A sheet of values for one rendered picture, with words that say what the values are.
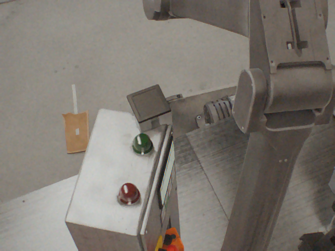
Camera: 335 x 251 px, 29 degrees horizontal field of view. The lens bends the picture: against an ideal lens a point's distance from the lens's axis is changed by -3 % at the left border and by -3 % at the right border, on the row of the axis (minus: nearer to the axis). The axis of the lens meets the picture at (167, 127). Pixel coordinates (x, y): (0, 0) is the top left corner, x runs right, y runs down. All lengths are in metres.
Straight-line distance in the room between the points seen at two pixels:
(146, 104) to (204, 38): 2.02
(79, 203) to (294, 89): 0.30
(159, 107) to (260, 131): 0.17
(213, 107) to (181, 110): 0.23
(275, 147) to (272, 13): 0.15
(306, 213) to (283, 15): 0.87
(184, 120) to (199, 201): 0.84
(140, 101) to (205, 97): 1.53
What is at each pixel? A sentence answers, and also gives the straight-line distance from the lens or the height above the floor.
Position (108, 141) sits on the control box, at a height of 1.48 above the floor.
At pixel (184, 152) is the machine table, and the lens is 1.57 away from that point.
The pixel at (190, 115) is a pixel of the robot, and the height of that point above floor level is 0.24.
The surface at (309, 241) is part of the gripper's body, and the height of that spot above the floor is 1.02.
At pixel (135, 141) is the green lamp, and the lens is 0.81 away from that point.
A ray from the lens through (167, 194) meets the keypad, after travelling 0.92.
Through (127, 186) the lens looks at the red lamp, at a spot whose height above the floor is 1.50.
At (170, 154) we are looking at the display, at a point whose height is 1.45.
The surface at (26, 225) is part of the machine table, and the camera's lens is 1.54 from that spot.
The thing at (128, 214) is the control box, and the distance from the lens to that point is 0.79.
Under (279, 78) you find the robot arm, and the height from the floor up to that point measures 1.65.
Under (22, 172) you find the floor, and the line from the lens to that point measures 2.58.
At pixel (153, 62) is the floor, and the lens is 2.77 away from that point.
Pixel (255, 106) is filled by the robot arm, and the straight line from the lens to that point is 0.69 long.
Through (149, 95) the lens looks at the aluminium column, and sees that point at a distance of 0.85.
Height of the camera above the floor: 2.19
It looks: 58 degrees down
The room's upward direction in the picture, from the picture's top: 5 degrees counter-clockwise
